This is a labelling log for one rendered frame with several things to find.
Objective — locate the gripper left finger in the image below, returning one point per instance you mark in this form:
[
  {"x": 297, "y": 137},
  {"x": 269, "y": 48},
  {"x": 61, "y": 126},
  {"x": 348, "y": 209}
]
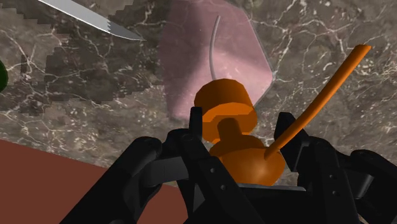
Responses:
[{"x": 198, "y": 161}]

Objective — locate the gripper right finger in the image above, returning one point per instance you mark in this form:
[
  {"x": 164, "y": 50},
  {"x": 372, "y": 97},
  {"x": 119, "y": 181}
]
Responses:
[{"x": 322, "y": 167}]

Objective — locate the silver knife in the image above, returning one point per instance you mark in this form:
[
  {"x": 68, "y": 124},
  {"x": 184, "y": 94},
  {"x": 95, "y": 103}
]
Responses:
[{"x": 93, "y": 19}]

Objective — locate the dark green round object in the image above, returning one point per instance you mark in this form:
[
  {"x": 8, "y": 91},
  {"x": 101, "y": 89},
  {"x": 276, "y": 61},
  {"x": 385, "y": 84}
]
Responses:
[{"x": 2, "y": 76}]

